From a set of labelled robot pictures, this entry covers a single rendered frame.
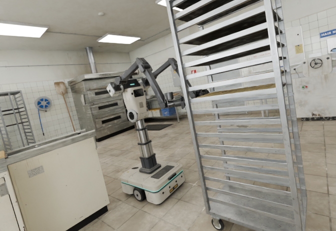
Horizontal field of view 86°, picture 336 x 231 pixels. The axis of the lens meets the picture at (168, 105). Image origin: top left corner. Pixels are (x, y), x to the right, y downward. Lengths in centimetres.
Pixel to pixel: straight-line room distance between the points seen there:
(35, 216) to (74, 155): 54
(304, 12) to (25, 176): 546
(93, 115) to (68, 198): 384
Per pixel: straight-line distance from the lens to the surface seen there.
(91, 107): 571
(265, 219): 164
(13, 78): 633
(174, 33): 141
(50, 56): 670
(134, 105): 202
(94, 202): 222
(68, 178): 205
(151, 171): 220
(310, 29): 524
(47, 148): 197
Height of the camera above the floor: 119
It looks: 5 degrees down
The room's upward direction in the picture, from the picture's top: 11 degrees counter-clockwise
